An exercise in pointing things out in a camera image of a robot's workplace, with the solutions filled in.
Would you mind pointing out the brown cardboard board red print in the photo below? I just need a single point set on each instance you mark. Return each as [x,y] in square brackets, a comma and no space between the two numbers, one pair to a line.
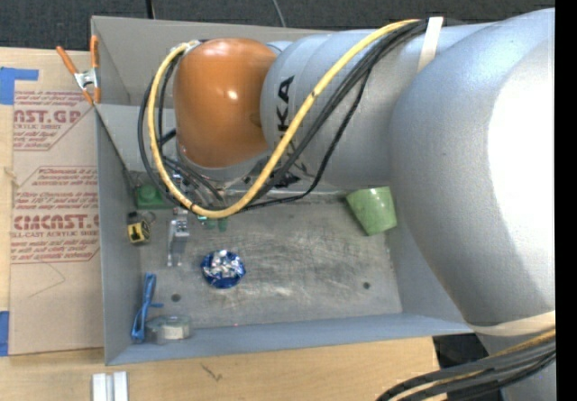
[54,192]

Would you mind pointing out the grey tape roll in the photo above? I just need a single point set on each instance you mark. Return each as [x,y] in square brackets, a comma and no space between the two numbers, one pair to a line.
[169,329]

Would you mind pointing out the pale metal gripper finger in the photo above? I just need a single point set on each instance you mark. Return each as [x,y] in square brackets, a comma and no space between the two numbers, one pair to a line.
[180,213]
[176,246]

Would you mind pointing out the pale green cup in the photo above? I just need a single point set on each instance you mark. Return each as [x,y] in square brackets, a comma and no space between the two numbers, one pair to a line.
[374,210]

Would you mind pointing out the blue shiny foil ball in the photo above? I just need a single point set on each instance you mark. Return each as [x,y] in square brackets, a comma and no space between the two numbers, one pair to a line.
[223,270]

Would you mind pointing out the yellow and black tape measure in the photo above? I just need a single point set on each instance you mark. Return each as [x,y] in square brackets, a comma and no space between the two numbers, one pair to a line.
[138,230]

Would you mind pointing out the green toy block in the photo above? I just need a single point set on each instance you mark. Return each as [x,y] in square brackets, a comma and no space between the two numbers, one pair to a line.
[149,197]

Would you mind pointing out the grey metal bin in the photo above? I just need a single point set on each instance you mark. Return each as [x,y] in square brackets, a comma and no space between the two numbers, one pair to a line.
[293,255]

